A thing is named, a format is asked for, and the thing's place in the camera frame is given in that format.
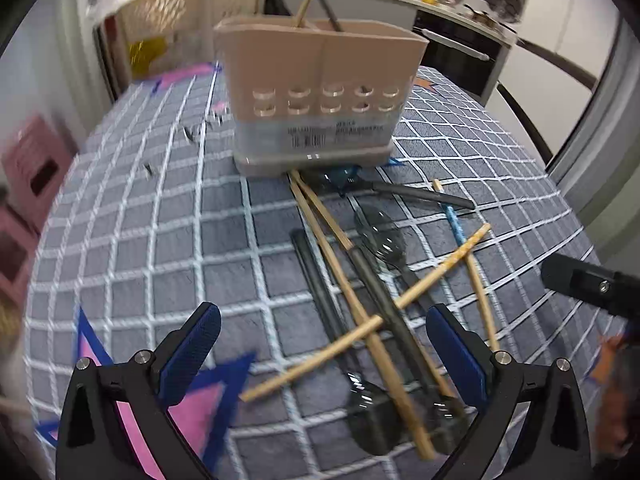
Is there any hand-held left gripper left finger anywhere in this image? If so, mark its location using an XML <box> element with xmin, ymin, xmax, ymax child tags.
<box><xmin>55</xmin><ymin>301</ymin><xmax>223</xmax><ymax>480</ymax></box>

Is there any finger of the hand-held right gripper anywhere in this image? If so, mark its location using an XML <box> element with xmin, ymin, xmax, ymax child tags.
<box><xmin>541</xmin><ymin>254</ymin><xmax>640</xmax><ymax>318</ymax></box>

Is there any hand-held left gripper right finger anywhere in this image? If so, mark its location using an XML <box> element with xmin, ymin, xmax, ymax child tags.
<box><xmin>425</xmin><ymin>304</ymin><xmax>593</xmax><ymax>480</ymax></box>

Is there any black-handled dark spoon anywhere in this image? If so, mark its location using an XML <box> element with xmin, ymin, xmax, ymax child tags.
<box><xmin>347</xmin><ymin>247</ymin><xmax>471</xmax><ymax>453</ymax></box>
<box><xmin>291</xmin><ymin>229</ymin><xmax>401</xmax><ymax>457</ymax></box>

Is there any wooden chopstick with blue band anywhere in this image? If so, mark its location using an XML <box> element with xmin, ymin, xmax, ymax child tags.
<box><xmin>432</xmin><ymin>179</ymin><xmax>501</xmax><ymax>353</ymax></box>

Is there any translucent grey spoon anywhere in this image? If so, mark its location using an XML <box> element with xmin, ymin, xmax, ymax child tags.
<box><xmin>354</xmin><ymin>204</ymin><xmax>441</xmax><ymax>321</ymax></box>

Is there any black utensil with bluish head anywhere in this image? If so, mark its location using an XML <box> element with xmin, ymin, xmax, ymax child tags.
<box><xmin>304</xmin><ymin>166</ymin><xmax>475</xmax><ymax>211</ymax></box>

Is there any beige plastic utensil holder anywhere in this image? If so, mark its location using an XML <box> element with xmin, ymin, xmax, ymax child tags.
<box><xmin>214</xmin><ymin>16</ymin><xmax>430</xmax><ymax>178</ymax></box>

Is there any grey checked tablecloth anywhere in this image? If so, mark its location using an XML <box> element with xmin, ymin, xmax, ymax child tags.
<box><xmin>22</xmin><ymin>60</ymin><xmax>626</xmax><ymax>480</ymax></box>

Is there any pink plastic stool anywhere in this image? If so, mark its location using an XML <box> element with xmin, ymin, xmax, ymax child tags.
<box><xmin>0</xmin><ymin>205</ymin><xmax>36</xmax><ymax>296</ymax></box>
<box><xmin>2</xmin><ymin>115</ymin><xmax>76</xmax><ymax>233</ymax></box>

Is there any black oven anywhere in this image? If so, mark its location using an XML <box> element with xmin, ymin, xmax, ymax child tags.
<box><xmin>412</xmin><ymin>10</ymin><xmax>506</xmax><ymax>103</ymax></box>

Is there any white cabinet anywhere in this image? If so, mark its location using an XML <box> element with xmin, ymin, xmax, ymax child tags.
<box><xmin>515</xmin><ymin>0</ymin><xmax>621</xmax><ymax>91</ymax></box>

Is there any round dark pan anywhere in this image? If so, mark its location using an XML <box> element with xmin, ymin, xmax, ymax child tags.
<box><xmin>487</xmin><ymin>0</ymin><xmax>523</xmax><ymax>23</ymax></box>

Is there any yellow bag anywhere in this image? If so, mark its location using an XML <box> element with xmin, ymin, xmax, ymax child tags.
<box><xmin>127</xmin><ymin>37</ymin><xmax>168</xmax><ymax>78</ymax></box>

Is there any beige plastic laundry basket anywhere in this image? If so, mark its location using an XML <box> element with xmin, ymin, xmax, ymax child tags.
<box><xmin>117</xmin><ymin>0</ymin><xmax>268</xmax><ymax>83</ymax></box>

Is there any dark utensil handle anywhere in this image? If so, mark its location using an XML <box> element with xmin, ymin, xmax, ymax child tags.
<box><xmin>315</xmin><ymin>0</ymin><xmax>345</xmax><ymax>32</ymax></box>

